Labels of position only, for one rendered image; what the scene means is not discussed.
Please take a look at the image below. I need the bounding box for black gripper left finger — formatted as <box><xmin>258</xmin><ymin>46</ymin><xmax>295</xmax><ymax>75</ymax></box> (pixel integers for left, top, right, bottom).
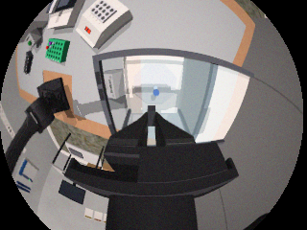
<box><xmin>107</xmin><ymin>112</ymin><xmax>148</xmax><ymax>147</ymax></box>

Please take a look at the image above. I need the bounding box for light grey bench mat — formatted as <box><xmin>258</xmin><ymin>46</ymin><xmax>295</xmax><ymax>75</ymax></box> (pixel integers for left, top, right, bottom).
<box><xmin>17</xmin><ymin>0</ymin><xmax>246</xmax><ymax>126</ymax></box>

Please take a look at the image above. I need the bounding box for white block with grey holes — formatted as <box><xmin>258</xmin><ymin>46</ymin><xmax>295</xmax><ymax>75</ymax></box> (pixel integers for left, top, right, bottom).
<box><xmin>76</xmin><ymin>0</ymin><xmax>132</xmax><ymax>48</ymax></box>

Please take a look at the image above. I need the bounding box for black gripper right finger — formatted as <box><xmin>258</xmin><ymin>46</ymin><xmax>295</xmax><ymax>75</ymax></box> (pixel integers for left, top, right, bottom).
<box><xmin>154</xmin><ymin>112</ymin><xmax>196</xmax><ymax>147</ymax></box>

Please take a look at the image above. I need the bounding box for green tube rack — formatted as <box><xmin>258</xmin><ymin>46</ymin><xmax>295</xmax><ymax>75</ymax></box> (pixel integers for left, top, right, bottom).
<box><xmin>46</xmin><ymin>38</ymin><xmax>70</xmax><ymax>62</ymax></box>

